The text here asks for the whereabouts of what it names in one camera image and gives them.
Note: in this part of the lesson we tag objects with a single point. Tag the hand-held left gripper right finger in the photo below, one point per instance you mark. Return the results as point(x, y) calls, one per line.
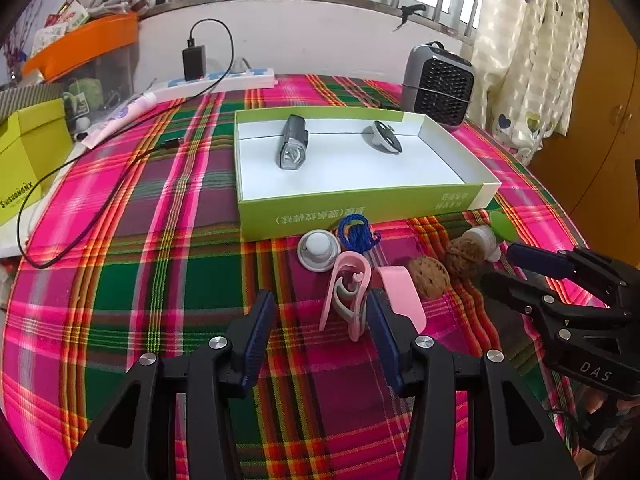
point(382, 335)

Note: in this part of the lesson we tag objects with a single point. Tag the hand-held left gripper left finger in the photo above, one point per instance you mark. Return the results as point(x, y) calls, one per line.
point(257, 330)

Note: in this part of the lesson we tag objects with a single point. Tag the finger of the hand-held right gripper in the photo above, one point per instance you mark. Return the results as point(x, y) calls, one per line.
point(540, 260)
point(510, 290)

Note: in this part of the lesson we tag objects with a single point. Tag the white jar with green lid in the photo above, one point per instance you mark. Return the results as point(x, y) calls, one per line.
point(480, 237)

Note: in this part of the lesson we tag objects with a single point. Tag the white round cap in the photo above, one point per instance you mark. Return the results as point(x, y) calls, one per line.
point(317, 250)

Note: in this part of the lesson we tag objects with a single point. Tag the green cardboard box tray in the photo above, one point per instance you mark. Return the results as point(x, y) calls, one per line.
point(350, 175)

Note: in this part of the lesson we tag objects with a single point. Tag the person's right hand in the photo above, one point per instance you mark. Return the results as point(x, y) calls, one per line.
point(602, 405)

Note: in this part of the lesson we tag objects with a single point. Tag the brown cookie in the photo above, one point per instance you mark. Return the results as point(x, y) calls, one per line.
point(427, 277)

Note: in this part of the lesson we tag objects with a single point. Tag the pink plaid tablecloth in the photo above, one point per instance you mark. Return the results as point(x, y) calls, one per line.
point(150, 260)

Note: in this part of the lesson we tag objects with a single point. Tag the wooden wardrobe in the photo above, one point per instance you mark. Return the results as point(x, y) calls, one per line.
point(600, 135)

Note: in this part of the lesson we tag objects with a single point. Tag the black bike light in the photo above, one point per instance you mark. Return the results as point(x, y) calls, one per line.
point(292, 145)

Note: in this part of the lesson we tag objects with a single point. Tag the grey fan heater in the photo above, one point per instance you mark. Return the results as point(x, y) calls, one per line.
point(440, 90)

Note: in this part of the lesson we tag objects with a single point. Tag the heart print curtain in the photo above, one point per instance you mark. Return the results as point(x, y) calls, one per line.
point(525, 60)

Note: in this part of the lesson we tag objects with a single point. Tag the white power strip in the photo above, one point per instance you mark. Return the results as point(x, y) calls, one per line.
point(240, 79)

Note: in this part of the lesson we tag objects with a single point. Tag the pink toothpaste tube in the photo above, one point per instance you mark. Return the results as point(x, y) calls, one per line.
point(120, 117)

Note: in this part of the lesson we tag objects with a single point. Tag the black charger adapter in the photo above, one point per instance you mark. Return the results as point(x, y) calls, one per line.
point(194, 62)

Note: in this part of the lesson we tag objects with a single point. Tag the yellow-green cardboard box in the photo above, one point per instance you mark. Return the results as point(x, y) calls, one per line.
point(30, 160)

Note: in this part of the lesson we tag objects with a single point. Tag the clear plastic storage bin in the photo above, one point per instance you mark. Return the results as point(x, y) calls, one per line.
point(110, 75)

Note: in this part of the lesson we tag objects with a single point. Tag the striped box lid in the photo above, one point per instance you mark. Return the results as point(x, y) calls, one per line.
point(30, 97)

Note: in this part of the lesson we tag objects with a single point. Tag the orange bin lid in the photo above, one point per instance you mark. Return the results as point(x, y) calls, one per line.
point(85, 40)

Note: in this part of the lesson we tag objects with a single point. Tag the printed paper packets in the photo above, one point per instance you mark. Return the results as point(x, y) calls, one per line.
point(60, 25)

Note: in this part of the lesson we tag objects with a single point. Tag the pink flower branches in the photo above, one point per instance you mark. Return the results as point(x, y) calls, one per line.
point(12, 52)

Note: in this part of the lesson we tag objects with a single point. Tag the black grey round mount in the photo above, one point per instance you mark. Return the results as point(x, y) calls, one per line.
point(382, 135)

